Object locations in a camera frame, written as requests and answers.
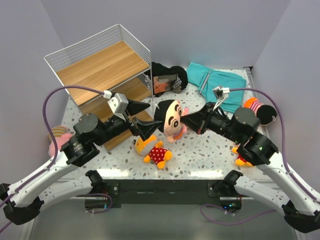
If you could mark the yellow frog plush right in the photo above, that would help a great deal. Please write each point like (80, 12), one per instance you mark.
(240, 161)

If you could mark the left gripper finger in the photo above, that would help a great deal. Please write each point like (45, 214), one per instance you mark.
(147, 128)
(135, 107)

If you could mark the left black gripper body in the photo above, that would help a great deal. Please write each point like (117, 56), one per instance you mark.
(131, 124)

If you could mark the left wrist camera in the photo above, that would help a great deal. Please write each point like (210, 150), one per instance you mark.
(118, 104)

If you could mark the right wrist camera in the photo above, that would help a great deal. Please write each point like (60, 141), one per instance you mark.
(221, 94)

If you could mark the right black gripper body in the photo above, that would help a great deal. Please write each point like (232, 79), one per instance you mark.
(208, 111)

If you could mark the aluminium frame rail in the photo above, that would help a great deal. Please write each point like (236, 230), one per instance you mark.
(250, 80)

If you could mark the white wire wooden shelf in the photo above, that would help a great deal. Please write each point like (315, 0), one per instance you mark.
(112, 59)

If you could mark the black printed garment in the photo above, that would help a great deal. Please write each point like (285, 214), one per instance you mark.
(168, 79)

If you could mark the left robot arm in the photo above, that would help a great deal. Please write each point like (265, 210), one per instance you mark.
(25, 199)

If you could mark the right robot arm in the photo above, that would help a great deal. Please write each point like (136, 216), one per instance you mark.
(295, 200)

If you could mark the large black-haired boy plush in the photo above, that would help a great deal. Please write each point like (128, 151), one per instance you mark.
(169, 112)

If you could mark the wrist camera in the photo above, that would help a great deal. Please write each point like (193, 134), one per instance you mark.
(221, 94)
(118, 104)

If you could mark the yellow frog plush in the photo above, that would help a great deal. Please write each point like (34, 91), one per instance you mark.
(240, 161)
(152, 150)

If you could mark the yellow frog plush centre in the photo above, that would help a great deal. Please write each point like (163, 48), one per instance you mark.
(152, 150)

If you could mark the teal folded cloth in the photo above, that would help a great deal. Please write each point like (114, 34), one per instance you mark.
(206, 79)

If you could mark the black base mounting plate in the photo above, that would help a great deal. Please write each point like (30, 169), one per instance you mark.
(171, 192)

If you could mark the pink frog plush left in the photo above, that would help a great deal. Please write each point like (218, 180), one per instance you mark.
(61, 136)

